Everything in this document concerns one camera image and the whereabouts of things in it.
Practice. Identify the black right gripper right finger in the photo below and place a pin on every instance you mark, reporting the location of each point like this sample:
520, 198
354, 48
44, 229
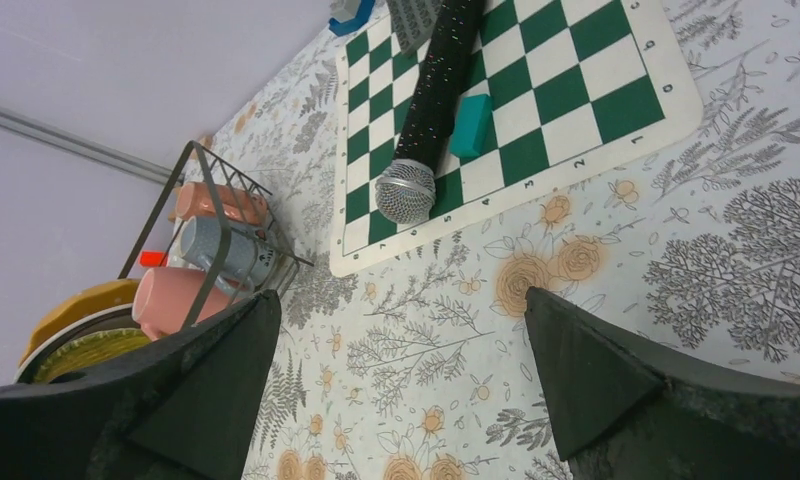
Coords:
625, 407

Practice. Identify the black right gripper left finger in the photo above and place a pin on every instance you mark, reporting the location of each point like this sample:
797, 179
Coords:
182, 407

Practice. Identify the orange dotted scalloped plate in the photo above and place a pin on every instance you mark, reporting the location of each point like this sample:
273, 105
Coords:
78, 306

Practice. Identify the white plate green red rim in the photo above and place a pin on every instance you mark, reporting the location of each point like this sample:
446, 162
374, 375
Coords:
115, 317

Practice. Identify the woven bamboo tray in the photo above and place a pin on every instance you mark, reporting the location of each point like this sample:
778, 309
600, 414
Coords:
89, 350

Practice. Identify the pink ceramic mug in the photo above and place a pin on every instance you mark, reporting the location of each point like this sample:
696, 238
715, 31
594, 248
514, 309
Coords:
164, 298

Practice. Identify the grey dotted mug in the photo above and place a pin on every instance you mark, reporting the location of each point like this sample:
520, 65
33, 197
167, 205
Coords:
246, 265

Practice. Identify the salmon ceramic mug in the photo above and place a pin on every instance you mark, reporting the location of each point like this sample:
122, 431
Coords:
195, 199

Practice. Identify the teal rectangular block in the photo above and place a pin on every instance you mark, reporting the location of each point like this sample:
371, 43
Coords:
471, 126

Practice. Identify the green white chessboard mat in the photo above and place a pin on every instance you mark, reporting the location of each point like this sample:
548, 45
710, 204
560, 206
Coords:
576, 88

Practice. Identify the blue grey toy brick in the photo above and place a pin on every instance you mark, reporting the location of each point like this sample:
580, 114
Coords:
348, 16

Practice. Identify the grey studded building plate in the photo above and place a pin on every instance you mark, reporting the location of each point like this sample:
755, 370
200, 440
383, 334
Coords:
413, 22

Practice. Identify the black wire dish rack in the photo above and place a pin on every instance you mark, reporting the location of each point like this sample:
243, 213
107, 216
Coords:
198, 163

